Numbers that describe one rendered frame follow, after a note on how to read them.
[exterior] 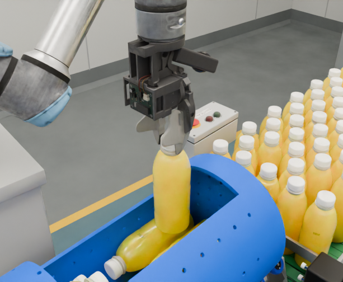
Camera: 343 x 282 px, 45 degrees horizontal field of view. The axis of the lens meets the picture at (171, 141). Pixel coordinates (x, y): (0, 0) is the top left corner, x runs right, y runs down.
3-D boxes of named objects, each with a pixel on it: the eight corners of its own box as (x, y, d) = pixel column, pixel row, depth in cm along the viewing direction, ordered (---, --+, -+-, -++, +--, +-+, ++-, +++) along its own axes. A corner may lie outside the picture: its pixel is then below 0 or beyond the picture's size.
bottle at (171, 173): (196, 222, 85) (198, 149, 75) (168, 239, 82) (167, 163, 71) (175, 203, 90) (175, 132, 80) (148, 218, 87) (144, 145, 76)
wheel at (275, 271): (262, 261, 94) (268, 261, 92) (273, 250, 96) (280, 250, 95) (270, 278, 94) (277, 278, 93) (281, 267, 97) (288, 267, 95)
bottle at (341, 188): (314, 230, 111) (329, 175, 101) (329, 219, 115) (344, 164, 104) (338, 246, 106) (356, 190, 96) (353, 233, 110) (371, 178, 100)
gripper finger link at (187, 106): (170, 130, 71) (163, 81, 68) (177, 126, 72) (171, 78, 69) (190, 136, 68) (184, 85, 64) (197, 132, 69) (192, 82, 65)
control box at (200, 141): (168, 153, 124) (168, 123, 119) (211, 127, 136) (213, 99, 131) (193, 167, 119) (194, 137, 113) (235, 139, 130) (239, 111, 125)
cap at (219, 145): (211, 153, 109) (212, 147, 108) (213, 145, 112) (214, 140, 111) (226, 155, 108) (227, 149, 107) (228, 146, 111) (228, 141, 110)
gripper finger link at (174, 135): (157, 165, 71) (149, 115, 67) (181, 150, 74) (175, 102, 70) (170, 170, 69) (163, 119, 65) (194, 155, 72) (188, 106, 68)
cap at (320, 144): (312, 143, 113) (313, 137, 112) (327, 145, 112) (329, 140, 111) (313, 151, 110) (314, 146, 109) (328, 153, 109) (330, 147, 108)
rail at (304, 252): (196, 192, 117) (196, 184, 115) (197, 191, 118) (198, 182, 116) (329, 274, 94) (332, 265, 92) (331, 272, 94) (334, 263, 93)
